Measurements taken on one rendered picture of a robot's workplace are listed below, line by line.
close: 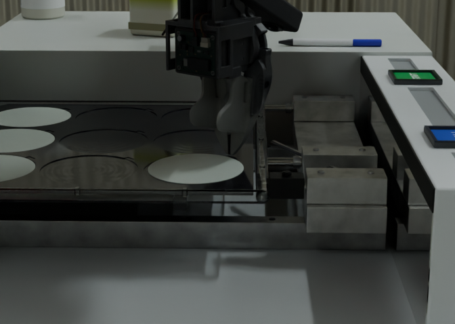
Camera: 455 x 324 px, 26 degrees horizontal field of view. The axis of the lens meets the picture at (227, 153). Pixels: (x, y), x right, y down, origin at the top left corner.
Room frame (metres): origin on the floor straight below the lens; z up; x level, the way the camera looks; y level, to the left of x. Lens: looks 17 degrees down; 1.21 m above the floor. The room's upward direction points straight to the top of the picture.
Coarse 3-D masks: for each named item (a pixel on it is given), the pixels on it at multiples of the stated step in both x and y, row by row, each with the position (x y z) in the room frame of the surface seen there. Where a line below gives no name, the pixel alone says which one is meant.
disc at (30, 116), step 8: (0, 112) 1.22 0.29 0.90; (8, 112) 1.22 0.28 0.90; (16, 112) 1.22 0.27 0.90; (24, 112) 1.22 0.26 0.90; (32, 112) 1.22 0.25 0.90; (40, 112) 1.22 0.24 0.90; (48, 112) 1.22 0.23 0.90; (56, 112) 1.22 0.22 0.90; (64, 112) 1.22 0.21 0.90; (0, 120) 1.18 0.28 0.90; (8, 120) 1.18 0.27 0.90; (16, 120) 1.18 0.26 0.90; (24, 120) 1.18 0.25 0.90; (32, 120) 1.18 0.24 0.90; (40, 120) 1.18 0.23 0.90; (48, 120) 1.18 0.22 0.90; (56, 120) 1.18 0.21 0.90; (64, 120) 1.18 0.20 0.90
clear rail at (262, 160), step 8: (264, 104) 1.26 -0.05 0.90; (264, 112) 1.22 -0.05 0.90; (264, 120) 1.18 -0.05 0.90; (256, 128) 1.14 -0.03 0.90; (264, 128) 1.14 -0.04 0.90; (256, 136) 1.11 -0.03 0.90; (264, 136) 1.10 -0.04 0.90; (256, 144) 1.07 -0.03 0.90; (264, 144) 1.07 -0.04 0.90; (256, 152) 1.05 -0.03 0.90; (264, 152) 1.04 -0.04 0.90; (256, 160) 1.02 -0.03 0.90; (264, 160) 1.01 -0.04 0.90; (256, 168) 0.99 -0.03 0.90; (264, 168) 0.98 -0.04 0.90; (256, 176) 0.96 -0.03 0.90; (264, 176) 0.95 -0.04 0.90; (256, 184) 0.93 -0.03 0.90; (264, 184) 0.92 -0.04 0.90
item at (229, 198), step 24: (0, 192) 0.91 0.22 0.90; (24, 192) 0.91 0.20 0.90; (48, 192) 0.91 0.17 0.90; (72, 192) 0.91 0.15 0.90; (96, 192) 0.91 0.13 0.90; (120, 192) 0.90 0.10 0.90; (144, 192) 0.90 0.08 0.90; (168, 192) 0.90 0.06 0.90; (192, 192) 0.90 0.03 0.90; (216, 192) 0.90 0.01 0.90; (240, 192) 0.90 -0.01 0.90; (264, 192) 0.90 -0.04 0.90
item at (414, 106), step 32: (384, 64) 1.23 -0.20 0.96; (416, 64) 1.23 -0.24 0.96; (384, 96) 1.06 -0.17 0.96; (416, 96) 1.07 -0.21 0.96; (448, 96) 1.06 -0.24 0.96; (416, 128) 0.92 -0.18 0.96; (448, 160) 0.82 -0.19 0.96; (448, 192) 0.74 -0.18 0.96; (448, 224) 0.74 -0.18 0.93; (448, 256) 0.74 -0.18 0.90; (448, 288) 0.74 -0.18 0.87; (448, 320) 0.74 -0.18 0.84
